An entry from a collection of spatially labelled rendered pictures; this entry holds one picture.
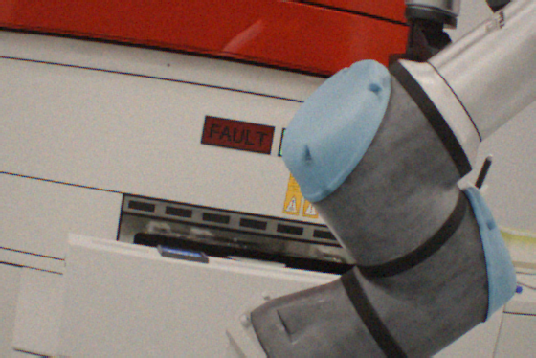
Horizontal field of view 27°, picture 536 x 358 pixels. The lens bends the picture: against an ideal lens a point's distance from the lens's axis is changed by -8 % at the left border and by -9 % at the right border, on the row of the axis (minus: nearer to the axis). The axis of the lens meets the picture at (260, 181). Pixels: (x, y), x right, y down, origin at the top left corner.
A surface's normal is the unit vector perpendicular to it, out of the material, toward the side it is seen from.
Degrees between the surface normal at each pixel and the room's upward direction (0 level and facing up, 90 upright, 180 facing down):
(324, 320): 53
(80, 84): 90
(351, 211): 127
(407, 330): 99
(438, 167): 114
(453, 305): 106
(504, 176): 90
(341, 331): 63
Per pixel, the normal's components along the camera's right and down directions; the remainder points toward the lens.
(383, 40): 0.18, 0.08
